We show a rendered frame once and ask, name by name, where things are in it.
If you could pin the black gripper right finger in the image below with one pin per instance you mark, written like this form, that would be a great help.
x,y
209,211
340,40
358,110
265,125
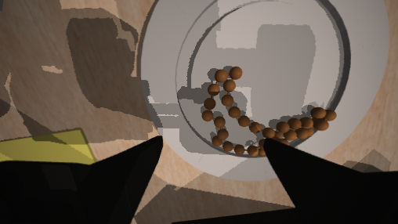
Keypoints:
x,y
324,192

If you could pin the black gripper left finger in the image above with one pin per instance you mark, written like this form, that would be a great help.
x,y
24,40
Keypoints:
x,y
104,192

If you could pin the yellow flat bar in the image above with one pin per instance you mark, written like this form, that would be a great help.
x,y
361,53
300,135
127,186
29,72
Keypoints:
x,y
70,146

